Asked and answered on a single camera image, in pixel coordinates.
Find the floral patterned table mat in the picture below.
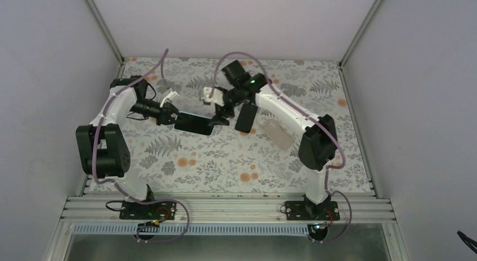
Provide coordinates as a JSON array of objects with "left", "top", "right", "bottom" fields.
[{"left": 122, "top": 60, "right": 371, "bottom": 194}]

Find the aluminium rail frame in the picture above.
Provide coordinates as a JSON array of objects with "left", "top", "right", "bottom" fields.
[{"left": 46, "top": 192, "right": 408, "bottom": 260}]

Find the black object at corner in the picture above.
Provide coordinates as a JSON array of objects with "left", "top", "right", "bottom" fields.
[{"left": 457, "top": 231, "right": 477, "bottom": 254}]

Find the black smartphone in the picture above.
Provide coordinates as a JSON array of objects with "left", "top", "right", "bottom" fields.
[{"left": 235, "top": 102, "right": 258, "bottom": 133}]

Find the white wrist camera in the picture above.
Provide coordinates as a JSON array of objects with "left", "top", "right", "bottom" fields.
[
  {"left": 199, "top": 87, "right": 224, "bottom": 106},
  {"left": 160, "top": 90, "right": 179, "bottom": 107}
]

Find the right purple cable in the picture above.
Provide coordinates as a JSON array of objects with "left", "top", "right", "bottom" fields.
[{"left": 208, "top": 51, "right": 353, "bottom": 244}]

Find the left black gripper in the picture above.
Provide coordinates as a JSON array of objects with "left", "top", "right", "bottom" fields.
[{"left": 130, "top": 98, "right": 187, "bottom": 126}]

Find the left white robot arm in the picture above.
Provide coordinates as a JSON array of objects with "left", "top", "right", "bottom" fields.
[{"left": 75, "top": 76, "right": 179, "bottom": 219}]

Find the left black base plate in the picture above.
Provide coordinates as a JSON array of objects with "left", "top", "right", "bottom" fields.
[{"left": 119, "top": 201, "right": 177, "bottom": 221}]

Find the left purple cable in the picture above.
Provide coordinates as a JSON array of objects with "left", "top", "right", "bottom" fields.
[{"left": 91, "top": 48, "right": 191, "bottom": 245}]

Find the purple cable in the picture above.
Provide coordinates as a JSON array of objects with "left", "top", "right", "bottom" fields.
[
  {"left": 91, "top": 48, "right": 191, "bottom": 245},
  {"left": 208, "top": 51, "right": 353, "bottom": 244}
]

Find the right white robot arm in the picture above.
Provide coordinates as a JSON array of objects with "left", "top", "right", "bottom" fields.
[{"left": 199, "top": 60, "right": 338, "bottom": 220}]

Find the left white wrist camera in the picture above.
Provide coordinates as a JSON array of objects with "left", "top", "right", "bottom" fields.
[{"left": 160, "top": 90, "right": 179, "bottom": 107}]

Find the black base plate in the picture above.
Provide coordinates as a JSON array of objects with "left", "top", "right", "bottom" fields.
[
  {"left": 279, "top": 200, "right": 341, "bottom": 221},
  {"left": 119, "top": 201, "right": 177, "bottom": 221}
]

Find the black phone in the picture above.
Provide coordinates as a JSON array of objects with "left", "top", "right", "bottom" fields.
[{"left": 174, "top": 112, "right": 214, "bottom": 136}]

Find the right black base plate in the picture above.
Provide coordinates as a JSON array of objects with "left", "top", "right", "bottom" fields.
[{"left": 279, "top": 200, "right": 341, "bottom": 221}]

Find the beige phone case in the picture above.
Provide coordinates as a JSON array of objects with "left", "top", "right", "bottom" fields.
[{"left": 260, "top": 119, "right": 295, "bottom": 150}]

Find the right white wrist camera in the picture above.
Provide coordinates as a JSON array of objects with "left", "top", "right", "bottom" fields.
[{"left": 199, "top": 87, "right": 224, "bottom": 106}]

